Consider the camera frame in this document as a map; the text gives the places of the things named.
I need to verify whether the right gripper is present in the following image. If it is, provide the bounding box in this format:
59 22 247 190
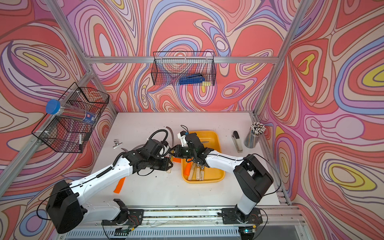
169 144 197 159

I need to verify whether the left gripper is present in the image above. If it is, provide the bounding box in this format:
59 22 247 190
147 156 176 171

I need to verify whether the yellow plastic tray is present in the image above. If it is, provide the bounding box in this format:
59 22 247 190
181 131 226 184

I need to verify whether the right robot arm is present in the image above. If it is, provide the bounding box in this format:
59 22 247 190
171 125 274 224

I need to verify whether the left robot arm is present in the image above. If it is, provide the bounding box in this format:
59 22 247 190
46 129 173 234

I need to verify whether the silver bulldog clip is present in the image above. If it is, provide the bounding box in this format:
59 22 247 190
113 139 123 149

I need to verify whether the cup of pencils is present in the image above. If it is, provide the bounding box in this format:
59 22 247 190
244 122 266 149

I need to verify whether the blue tool in basket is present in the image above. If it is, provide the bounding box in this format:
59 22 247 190
179 74 205 85

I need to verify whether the black marker in basket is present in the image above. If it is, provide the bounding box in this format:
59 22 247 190
79 134 83 153

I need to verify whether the clear bottle blue cap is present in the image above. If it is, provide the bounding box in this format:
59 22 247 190
46 100 96 125

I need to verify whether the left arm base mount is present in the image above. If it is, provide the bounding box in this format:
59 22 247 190
102 209 144 227

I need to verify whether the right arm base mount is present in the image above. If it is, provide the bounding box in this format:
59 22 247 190
218 207 263 226

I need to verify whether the back wire basket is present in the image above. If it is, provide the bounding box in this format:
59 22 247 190
151 51 217 86

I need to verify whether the wire basket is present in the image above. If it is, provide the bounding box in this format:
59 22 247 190
32 83 110 153
151 51 217 86

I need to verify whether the left wire basket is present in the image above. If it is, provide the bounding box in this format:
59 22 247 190
32 83 110 153

